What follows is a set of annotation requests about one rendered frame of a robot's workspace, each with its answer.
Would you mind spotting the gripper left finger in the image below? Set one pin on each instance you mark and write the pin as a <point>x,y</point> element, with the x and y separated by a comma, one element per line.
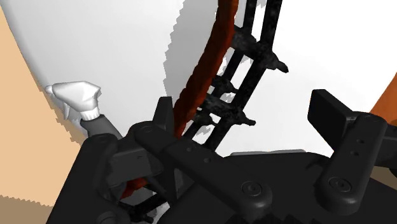
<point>198,164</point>

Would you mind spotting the orange-brown curved object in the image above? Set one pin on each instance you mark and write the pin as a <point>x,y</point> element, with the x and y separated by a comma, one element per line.
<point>386,104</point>

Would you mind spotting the red and black slatted frame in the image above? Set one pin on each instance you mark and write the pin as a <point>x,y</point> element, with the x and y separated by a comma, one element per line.
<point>207,68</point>

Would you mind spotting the grey spray bottle white nozzle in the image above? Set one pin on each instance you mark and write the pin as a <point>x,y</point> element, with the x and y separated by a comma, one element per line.
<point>79,96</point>

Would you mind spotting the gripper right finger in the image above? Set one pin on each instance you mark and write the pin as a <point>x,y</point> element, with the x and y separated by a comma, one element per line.
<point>350,161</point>

